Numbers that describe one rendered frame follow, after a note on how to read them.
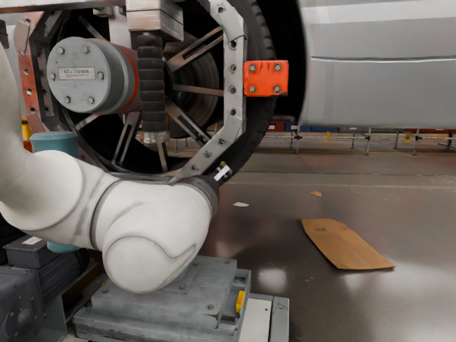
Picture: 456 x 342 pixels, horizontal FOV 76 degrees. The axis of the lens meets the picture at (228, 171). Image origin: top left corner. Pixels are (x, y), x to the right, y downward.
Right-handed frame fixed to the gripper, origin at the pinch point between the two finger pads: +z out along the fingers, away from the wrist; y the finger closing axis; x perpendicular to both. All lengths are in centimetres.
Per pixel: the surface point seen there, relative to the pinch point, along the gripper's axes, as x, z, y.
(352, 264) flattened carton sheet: -79, 72, -9
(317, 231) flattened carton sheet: -70, 107, -19
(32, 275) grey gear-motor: 14, -15, -48
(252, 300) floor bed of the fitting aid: -44, 27, -36
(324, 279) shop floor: -70, 58, -21
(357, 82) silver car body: -7.0, 10.5, 36.5
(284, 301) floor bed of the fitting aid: -52, 29, -28
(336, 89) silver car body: -4.9, 10.5, 32.0
